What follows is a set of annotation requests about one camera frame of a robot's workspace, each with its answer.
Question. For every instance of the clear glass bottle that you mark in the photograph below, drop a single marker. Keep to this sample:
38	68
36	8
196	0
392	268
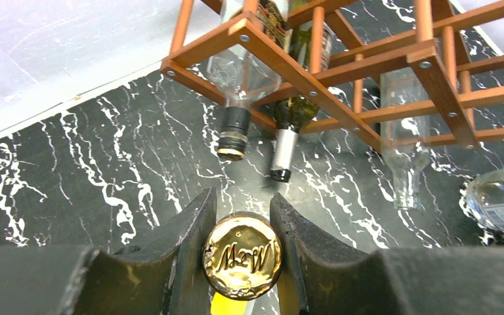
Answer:
485	196

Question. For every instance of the gold capped wine bottle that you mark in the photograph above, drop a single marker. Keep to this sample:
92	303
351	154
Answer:
242	256

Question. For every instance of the silver capped wine bottle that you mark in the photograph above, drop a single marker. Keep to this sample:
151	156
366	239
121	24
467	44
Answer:
292	113

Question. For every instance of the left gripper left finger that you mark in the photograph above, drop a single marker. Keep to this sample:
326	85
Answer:
161	274

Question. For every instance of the yellow grey small block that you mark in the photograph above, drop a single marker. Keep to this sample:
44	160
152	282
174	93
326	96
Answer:
222	305

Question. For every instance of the black capped bottle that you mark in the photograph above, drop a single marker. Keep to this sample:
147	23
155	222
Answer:
244	79

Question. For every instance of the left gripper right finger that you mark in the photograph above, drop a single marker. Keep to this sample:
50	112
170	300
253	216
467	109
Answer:
323	275

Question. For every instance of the brown wooden wine rack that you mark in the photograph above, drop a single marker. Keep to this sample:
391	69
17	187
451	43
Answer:
319	55

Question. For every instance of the clear empty bottle in rack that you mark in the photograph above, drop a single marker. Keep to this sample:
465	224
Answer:
404	148

